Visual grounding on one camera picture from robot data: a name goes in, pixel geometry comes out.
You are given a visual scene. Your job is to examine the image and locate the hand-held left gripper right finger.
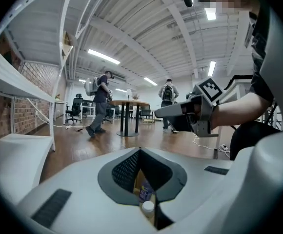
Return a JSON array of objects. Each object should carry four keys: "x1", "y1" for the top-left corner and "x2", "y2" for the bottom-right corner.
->
[{"x1": 140, "y1": 147, "x2": 235, "y2": 234}]

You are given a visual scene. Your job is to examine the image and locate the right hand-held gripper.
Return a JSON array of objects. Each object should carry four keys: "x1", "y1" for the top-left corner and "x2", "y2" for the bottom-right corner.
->
[{"x1": 155, "y1": 78, "x2": 224, "y2": 138}]

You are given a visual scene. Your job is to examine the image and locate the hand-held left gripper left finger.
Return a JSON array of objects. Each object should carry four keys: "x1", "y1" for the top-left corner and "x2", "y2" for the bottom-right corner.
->
[{"x1": 16, "y1": 147, "x2": 157, "y2": 234}]

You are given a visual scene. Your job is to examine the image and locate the white-capped plastic bottle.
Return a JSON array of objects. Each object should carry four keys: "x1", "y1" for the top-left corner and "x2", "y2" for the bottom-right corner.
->
[{"x1": 141, "y1": 200, "x2": 156, "y2": 225}]

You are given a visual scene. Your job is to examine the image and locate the brown cardboard box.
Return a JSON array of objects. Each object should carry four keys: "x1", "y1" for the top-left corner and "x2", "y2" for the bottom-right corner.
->
[{"x1": 133, "y1": 169, "x2": 157, "y2": 229}]

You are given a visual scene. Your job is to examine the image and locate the person's right forearm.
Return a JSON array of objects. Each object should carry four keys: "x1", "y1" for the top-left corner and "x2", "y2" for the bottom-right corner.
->
[{"x1": 209, "y1": 91, "x2": 263, "y2": 131}]

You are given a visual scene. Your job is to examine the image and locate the black office chair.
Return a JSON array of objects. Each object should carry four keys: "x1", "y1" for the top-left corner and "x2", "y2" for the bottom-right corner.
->
[
  {"x1": 65, "y1": 93, "x2": 84, "y2": 123},
  {"x1": 140, "y1": 105, "x2": 154, "y2": 120},
  {"x1": 106, "y1": 105, "x2": 121, "y2": 124}
]

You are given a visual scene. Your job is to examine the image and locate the round wooden table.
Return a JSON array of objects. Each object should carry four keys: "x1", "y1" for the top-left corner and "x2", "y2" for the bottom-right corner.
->
[{"x1": 109, "y1": 99, "x2": 151, "y2": 137}]

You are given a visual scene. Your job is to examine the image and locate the person's black trousers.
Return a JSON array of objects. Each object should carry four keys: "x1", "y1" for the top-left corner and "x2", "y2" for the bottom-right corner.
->
[{"x1": 230, "y1": 120, "x2": 283, "y2": 161}]

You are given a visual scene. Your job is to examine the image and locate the white metal shelf rack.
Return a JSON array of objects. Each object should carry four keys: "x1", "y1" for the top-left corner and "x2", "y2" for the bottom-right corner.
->
[{"x1": 0, "y1": 0, "x2": 103, "y2": 206}]

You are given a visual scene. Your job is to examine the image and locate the person's black shirt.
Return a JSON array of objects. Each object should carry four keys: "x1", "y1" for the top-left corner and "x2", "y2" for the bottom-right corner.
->
[{"x1": 247, "y1": 0, "x2": 279, "y2": 102}]

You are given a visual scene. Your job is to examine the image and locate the white office desk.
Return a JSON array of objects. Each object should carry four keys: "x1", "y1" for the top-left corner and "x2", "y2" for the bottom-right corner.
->
[{"x1": 53, "y1": 99, "x2": 69, "y2": 125}]

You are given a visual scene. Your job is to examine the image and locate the white extension cord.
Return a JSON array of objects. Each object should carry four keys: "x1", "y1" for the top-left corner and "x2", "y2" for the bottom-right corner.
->
[{"x1": 192, "y1": 133, "x2": 230, "y2": 153}]

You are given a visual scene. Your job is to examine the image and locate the white power strip with cable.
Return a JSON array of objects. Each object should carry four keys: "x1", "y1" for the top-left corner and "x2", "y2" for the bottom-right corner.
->
[{"x1": 51, "y1": 123, "x2": 83, "y2": 131}]

